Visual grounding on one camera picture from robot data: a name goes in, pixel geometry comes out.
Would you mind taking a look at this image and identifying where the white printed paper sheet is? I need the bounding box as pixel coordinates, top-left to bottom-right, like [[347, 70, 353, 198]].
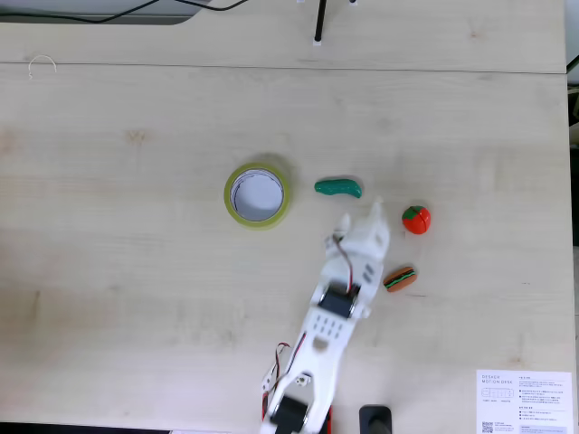
[[476, 369, 574, 434]]

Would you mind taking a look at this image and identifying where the toy hamburger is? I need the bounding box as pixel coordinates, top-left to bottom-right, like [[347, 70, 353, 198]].
[[383, 265, 418, 294]]

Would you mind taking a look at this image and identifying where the dark grey board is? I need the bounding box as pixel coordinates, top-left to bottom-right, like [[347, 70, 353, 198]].
[[0, 12, 196, 26]]

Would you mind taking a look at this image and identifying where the red green toy tomato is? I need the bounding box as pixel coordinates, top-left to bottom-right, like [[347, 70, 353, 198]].
[[401, 204, 432, 236]]

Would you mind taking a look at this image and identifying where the black camera tripod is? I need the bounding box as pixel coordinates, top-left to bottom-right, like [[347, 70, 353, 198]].
[[296, 0, 361, 48]]

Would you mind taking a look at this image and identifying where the thin white wire loop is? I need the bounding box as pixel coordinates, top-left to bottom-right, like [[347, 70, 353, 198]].
[[27, 54, 58, 80]]

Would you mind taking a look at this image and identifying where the black desk cable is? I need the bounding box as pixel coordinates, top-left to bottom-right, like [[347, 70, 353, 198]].
[[0, 0, 249, 24]]

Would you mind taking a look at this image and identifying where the red black servo cable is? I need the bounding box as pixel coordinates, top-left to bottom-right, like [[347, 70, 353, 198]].
[[333, 231, 357, 291]]

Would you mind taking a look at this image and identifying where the green toy cucumber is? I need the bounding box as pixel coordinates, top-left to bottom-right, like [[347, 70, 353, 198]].
[[314, 178, 364, 201]]

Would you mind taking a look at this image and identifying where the black monitor stand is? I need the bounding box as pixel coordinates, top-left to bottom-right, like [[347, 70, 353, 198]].
[[358, 405, 393, 434]]

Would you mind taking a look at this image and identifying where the yellow tape roll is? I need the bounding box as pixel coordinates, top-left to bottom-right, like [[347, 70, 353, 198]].
[[223, 162, 292, 231]]

